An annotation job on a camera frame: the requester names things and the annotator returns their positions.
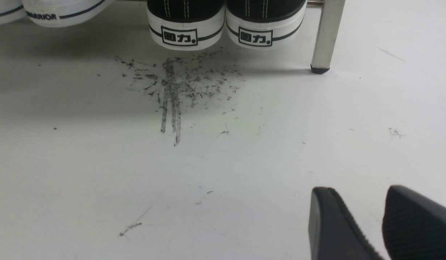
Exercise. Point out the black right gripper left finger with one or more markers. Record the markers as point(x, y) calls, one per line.
point(333, 231)

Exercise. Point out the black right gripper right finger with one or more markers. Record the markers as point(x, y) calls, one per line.
point(413, 226)

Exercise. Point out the stainless steel shoe rack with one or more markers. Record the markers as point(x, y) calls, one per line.
point(329, 25)

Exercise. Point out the black canvas sneaker right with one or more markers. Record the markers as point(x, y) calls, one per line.
point(264, 24)

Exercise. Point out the black canvas sneaker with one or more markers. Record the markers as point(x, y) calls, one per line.
point(264, 24)
point(186, 25)

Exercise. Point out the black canvas sneaker left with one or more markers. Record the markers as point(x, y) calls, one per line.
point(186, 25)

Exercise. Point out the navy canvas shoe right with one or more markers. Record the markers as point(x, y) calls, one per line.
point(63, 13)

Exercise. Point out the navy canvas shoe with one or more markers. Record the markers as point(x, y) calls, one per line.
point(10, 11)
point(63, 13)

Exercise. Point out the navy canvas shoe left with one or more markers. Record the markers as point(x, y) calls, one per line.
point(10, 11)

